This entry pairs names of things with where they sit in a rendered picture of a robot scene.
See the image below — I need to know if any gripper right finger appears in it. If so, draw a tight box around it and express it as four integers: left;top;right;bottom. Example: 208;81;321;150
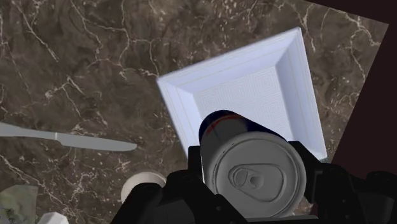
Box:
289;141;397;224

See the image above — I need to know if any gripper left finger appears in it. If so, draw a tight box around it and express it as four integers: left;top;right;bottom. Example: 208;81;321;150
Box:
111;145;249;224

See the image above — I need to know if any silver and blue drink can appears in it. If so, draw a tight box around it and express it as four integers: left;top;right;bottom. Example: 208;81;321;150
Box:
198;109;307;218

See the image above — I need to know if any white round cup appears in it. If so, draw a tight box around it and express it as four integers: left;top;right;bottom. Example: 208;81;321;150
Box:
120;171;167;204

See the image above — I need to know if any grey table knife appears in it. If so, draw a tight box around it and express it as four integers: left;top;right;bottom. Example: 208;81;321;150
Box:
0;122;138;152

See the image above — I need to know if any white angular object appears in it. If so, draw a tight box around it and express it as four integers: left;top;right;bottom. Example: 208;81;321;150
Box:
37;211;69;224

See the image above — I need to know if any white square plate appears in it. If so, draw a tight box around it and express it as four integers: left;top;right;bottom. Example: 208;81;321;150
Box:
156;27;328;162

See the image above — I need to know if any green mottled flat object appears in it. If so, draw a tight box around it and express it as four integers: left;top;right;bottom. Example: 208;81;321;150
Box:
0;185;39;224

